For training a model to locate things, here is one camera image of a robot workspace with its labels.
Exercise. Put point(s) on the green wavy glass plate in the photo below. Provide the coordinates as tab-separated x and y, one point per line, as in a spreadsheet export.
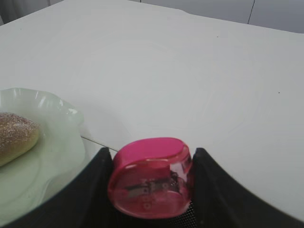
52	163

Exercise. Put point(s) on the sugared bread roll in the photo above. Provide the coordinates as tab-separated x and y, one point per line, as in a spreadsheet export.
17	136

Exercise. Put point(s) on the pink pencil sharpener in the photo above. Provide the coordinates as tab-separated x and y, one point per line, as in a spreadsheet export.
152	178

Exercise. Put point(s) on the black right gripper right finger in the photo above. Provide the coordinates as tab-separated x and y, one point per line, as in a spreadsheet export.
221	202

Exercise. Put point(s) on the black mesh pen holder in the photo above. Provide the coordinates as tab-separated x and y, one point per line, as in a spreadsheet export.
186	220

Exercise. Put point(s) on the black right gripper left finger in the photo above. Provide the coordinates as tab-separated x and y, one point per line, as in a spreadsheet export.
83	203

